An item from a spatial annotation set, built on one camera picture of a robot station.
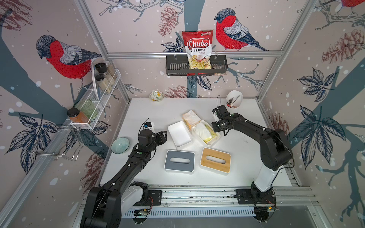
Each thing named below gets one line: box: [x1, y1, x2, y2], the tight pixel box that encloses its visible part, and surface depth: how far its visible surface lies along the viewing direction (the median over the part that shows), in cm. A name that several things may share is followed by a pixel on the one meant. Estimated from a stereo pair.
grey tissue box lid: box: [163, 149, 196, 173], surface depth 84 cm
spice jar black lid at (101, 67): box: [95, 62, 108, 74], surface depth 81 cm
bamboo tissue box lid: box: [200, 147, 232, 173], surface depth 85 cm
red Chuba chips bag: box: [182, 29, 215, 76], surface depth 83 cm
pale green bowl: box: [110, 136, 130, 155], surface depth 92 cm
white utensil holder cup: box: [225, 90, 244, 110], surface depth 106 cm
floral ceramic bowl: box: [149, 90, 165, 103], surface depth 124 cm
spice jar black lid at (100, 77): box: [95, 73, 106, 81], surface depth 77 cm
